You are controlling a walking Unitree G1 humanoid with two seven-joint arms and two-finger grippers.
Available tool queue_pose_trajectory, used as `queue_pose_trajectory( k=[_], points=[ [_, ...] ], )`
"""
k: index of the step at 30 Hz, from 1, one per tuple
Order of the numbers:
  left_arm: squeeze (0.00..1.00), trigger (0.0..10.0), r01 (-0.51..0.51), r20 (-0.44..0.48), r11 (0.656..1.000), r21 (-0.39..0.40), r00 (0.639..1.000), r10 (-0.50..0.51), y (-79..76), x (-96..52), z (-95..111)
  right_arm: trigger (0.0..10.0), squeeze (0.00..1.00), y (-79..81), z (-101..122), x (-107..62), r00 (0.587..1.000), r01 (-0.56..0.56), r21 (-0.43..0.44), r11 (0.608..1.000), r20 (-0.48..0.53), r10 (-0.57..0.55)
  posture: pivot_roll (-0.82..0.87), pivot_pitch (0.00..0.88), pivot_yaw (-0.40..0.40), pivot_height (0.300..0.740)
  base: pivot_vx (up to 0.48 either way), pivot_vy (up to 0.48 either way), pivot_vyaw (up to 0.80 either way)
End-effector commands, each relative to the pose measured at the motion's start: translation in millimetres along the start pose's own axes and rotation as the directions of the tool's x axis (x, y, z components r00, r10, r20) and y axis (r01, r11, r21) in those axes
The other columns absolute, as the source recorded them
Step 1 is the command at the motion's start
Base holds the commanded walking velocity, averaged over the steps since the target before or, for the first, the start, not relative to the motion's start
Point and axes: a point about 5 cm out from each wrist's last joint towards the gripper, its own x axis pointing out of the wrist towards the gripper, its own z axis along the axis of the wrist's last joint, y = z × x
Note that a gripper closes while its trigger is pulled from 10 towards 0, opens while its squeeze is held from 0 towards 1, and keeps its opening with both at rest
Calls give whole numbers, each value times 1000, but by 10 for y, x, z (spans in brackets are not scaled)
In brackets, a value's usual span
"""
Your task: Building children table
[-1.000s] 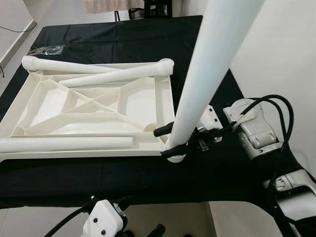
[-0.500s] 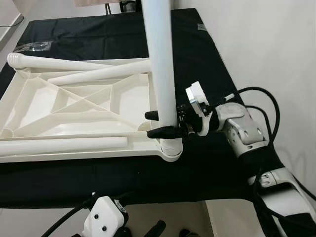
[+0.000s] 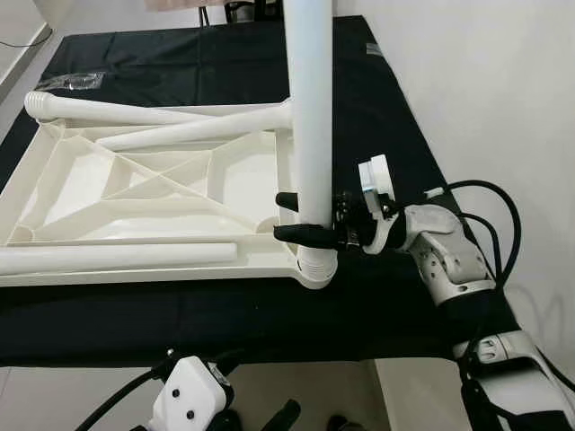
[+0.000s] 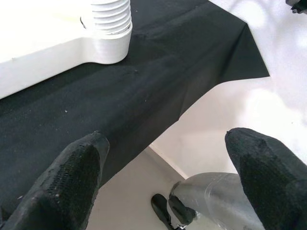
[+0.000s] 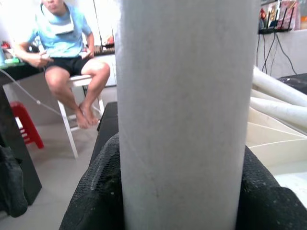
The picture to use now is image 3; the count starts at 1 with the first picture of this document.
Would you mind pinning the dark right robot foot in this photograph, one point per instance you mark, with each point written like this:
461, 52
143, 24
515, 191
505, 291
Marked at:
344, 424

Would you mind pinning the clear plastic bag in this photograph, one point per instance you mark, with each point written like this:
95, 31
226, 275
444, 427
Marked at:
72, 82

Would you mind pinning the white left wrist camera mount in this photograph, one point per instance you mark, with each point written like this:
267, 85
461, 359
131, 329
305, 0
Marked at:
184, 395

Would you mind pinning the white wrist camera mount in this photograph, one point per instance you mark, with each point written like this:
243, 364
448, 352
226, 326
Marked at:
375, 180
184, 395

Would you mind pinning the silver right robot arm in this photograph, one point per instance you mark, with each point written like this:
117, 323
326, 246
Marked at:
445, 251

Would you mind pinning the beige cloth covered table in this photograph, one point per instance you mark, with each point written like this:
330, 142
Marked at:
184, 5

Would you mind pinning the black tablecloth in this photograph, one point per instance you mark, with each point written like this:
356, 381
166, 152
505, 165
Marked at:
225, 319

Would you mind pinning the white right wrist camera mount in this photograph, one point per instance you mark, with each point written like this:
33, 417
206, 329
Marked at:
375, 180

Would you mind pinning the white plastic table top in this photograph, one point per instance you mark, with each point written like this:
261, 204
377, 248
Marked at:
135, 206

